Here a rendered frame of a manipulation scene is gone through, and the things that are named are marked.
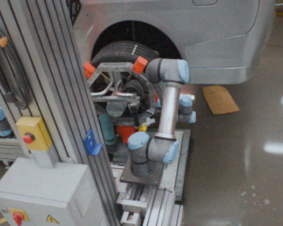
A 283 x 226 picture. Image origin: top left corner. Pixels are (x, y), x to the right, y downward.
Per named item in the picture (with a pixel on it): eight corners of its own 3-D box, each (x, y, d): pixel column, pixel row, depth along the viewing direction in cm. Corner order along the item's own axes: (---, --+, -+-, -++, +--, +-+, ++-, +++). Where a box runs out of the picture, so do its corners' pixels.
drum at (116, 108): (132, 101, 232) (129, 85, 224) (125, 118, 216) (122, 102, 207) (115, 100, 236) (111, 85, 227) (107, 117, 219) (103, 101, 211)
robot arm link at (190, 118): (195, 107, 195) (195, 118, 200) (178, 107, 197) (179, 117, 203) (194, 115, 189) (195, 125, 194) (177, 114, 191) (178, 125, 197)
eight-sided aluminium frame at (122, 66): (160, 122, 239) (152, 61, 207) (158, 127, 234) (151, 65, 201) (97, 120, 252) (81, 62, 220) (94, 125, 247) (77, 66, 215)
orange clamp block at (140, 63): (142, 69, 214) (147, 60, 208) (139, 75, 208) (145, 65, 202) (133, 64, 213) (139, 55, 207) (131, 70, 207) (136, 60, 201)
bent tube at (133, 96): (142, 83, 213) (139, 70, 206) (135, 99, 198) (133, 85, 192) (118, 83, 217) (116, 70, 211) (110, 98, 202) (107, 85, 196)
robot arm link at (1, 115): (-1, 125, 161) (-8, 112, 155) (-14, 120, 165) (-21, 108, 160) (9, 116, 166) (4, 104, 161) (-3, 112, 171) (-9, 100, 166)
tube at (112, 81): (115, 83, 218) (112, 70, 211) (107, 98, 203) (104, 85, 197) (93, 83, 222) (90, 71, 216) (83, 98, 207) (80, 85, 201)
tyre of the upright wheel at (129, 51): (94, 101, 274) (165, 114, 265) (85, 118, 256) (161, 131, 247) (90, 34, 233) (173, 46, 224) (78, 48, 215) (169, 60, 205)
